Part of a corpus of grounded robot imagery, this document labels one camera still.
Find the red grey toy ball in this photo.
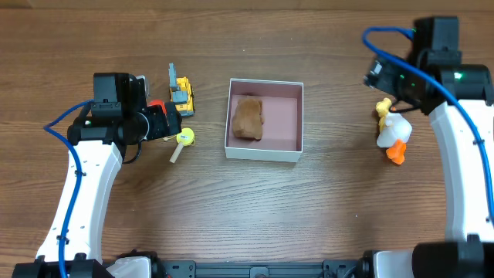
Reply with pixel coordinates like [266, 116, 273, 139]
[147, 100, 167, 114]

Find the yellow wooden rattle drum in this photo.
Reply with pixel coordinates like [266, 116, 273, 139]
[163, 127, 195, 164]

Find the yellow toy excavator truck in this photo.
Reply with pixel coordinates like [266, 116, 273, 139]
[168, 63, 195, 117]

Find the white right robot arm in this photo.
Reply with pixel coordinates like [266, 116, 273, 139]
[347, 16, 493, 277]

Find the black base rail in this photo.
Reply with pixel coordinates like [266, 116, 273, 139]
[163, 259, 357, 278]

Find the white plush duck toy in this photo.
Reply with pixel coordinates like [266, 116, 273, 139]
[375, 98, 412, 165]

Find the white box pink interior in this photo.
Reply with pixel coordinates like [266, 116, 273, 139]
[225, 78, 304, 163]

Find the brown plush bear toy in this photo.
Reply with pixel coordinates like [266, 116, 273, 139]
[231, 97, 264, 141]

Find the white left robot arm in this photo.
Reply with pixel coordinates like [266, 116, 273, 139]
[12, 73, 181, 277]

